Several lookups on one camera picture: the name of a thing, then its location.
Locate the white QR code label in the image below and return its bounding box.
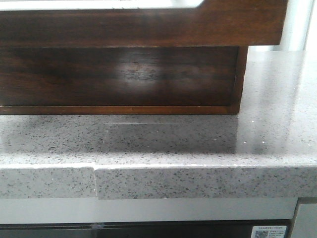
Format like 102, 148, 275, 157
251, 226, 287, 238

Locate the dark wooden drawer cabinet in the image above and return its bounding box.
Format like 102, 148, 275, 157
0, 46, 249, 116

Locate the white curtain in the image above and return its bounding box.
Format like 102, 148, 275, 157
249, 0, 317, 53

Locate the wooden drawer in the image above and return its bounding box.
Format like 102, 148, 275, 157
0, 46, 240, 107
0, 0, 287, 48

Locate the dark appliance under counter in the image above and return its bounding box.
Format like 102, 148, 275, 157
0, 220, 291, 238

